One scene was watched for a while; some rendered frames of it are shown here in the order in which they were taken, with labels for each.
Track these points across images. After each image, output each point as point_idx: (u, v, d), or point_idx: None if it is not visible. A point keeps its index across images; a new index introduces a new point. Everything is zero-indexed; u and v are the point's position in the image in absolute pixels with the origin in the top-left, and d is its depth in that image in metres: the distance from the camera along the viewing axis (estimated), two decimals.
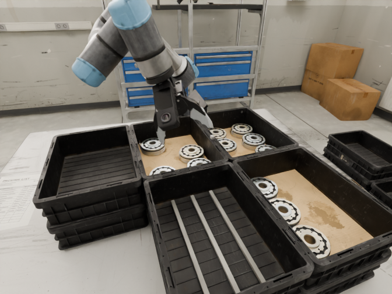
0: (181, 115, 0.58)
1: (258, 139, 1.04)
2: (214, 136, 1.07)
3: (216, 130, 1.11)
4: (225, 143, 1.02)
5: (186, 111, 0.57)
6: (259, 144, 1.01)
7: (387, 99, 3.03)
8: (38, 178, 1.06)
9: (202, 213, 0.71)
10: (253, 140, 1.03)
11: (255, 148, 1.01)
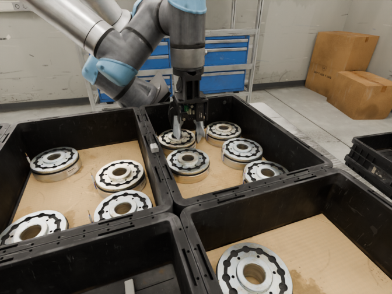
0: None
1: (251, 149, 0.57)
2: (174, 143, 0.60)
3: None
4: (189, 157, 0.56)
5: None
6: (251, 159, 0.54)
7: None
8: None
9: None
10: (241, 151, 0.56)
11: (244, 166, 0.55)
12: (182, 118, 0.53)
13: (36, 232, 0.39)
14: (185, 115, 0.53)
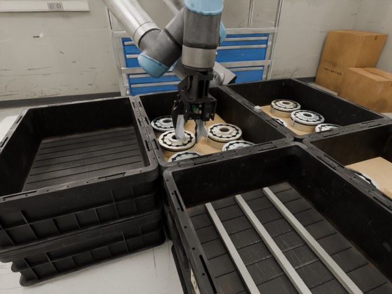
0: None
1: (315, 116, 0.74)
2: (175, 145, 0.60)
3: None
4: None
5: (179, 106, 0.59)
6: (318, 122, 0.71)
7: None
8: None
9: (262, 225, 0.42)
10: (308, 118, 0.73)
11: (312, 129, 0.72)
12: (189, 116, 0.53)
13: None
14: (193, 114, 0.53)
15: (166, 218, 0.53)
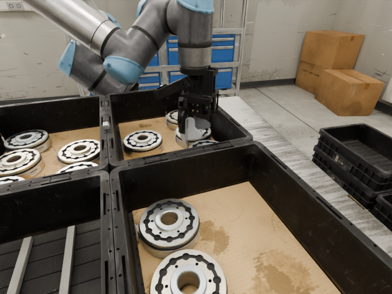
0: None
1: (200, 130, 0.65)
2: (3, 170, 0.51)
3: (20, 157, 0.55)
4: (145, 137, 0.63)
5: (179, 111, 0.58)
6: (198, 139, 0.62)
7: (391, 91, 2.64)
8: None
9: (18, 284, 0.33)
10: None
11: None
12: (208, 114, 0.55)
13: None
14: (209, 111, 0.56)
15: None
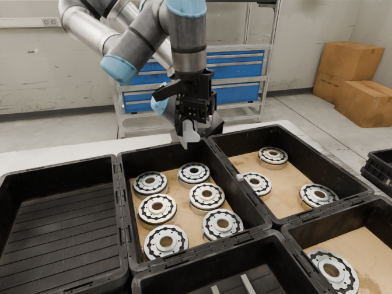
0: None
1: (199, 172, 0.73)
2: (154, 217, 0.59)
3: (160, 203, 0.63)
4: (254, 179, 0.71)
5: None
6: (197, 181, 0.70)
7: None
8: None
9: None
10: (191, 174, 0.72)
11: (192, 186, 0.71)
12: (205, 118, 0.54)
13: (164, 241, 0.54)
14: (206, 114, 0.55)
15: None
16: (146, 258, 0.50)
